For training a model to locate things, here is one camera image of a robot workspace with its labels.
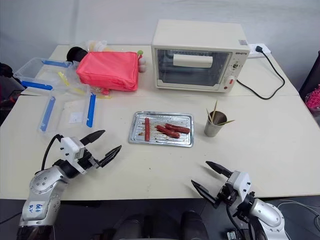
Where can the white power strip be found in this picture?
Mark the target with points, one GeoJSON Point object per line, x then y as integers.
{"type": "Point", "coordinates": [266, 48]}

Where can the black round container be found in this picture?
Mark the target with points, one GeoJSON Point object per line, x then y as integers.
{"type": "Point", "coordinates": [75, 55]}

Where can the clear box with yellow clips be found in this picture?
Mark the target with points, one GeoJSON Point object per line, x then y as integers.
{"type": "Point", "coordinates": [73, 83]}

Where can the pale wooden chopstick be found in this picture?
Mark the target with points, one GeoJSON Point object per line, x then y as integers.
{"type": "Point", "coordinates": [228, 122]}
{"type": "Point", "coordinates": [209, 113]}

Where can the dark rounded shape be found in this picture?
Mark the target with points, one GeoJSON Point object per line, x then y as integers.
{"type": "Point", "coordinates": [133, 228]}
{"type": "Point", "coordinates": [193, 225]}

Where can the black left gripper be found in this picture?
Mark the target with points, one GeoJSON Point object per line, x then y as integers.
{"type": "Point", "coordinates": [87, 162]}

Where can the silver metal baking tray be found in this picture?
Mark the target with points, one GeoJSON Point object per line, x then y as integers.
{"type": "Point", "coordinates": [185, 140]}

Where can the clear lid with blue clips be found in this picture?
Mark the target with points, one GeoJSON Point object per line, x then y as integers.
{"type": "Point", "coordinates": [67, 115]}

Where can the cream toaster oven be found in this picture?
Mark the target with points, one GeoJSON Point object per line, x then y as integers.
{"type": "Point", "coordinates": [200, 35]}

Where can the dark furniture piece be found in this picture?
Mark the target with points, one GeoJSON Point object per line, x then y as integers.
{"type": "Point", "coordinates": [312, 72]}

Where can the straight red sausage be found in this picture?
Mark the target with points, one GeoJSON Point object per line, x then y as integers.
{"type": "Point", "coordinates": [147, 128]}

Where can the metal cup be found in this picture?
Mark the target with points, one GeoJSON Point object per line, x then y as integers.
{"type": "Point", "coordinates": [212, 128]}

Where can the pink flower bunch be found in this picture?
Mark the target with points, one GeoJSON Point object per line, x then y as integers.
{"type": "Point", "coordinates": [313, 97]}

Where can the pink fabric bag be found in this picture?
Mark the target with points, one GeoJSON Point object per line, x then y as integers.
{"type": "Point", "coordinates": [107, 71]}

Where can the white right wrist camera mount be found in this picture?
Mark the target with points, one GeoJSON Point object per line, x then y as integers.
{"type": "Point", "coordinates": [241, 182]}

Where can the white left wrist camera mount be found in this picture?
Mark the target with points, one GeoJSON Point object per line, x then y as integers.
{"type": "Point", "coordinates": [71, 147]}

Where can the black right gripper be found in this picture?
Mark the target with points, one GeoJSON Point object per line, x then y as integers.
{"type": "Point", "coordinates": [228, 195]}

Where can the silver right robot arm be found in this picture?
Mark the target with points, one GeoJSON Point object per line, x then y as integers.
{"type": "Point", "coordinates": [265, 215]}

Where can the clear box with blue clips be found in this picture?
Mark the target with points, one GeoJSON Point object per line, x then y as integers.
{"type": "Point", "coordinates": [37, 72]}

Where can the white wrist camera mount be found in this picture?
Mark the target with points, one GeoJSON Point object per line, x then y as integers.
{"type": "Point", "coordinates": [71, 147]}
{"type": "Point", "coordinates": [241, 182]}

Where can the clear plastic bottles bundle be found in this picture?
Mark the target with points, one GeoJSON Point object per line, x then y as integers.
{"type": "Point", "coordinates": [96, 46]}

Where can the small red yellow toy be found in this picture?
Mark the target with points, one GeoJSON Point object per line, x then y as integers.
{"type": "Point", "coordinates": [105, 93]}

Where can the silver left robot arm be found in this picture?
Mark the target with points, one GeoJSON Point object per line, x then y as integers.
{"type": "Point", "coordinates": [42, 190]}

